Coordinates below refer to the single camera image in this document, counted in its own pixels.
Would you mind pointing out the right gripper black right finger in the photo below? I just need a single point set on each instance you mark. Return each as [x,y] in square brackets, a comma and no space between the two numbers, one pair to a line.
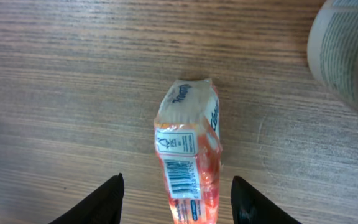
[249,206]

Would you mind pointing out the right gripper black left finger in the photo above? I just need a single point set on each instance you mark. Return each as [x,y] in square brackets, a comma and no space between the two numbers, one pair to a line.
[102,206]

